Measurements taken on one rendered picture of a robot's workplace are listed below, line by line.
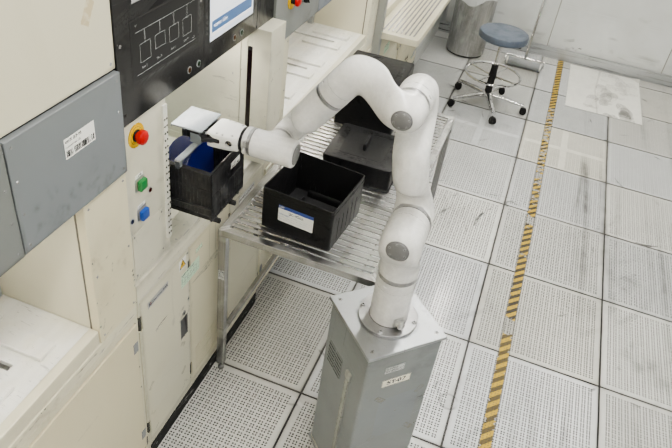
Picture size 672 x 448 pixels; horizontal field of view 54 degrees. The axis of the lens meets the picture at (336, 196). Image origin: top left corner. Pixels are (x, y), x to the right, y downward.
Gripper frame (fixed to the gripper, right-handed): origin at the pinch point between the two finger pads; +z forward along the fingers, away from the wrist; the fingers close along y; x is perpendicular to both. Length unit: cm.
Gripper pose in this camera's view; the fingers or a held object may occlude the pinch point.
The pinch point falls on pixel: (197, 125)
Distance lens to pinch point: 198.2
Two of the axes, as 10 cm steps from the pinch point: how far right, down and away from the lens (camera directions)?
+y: 3.4, -5.2, 7.8
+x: 1.1, -8.0, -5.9
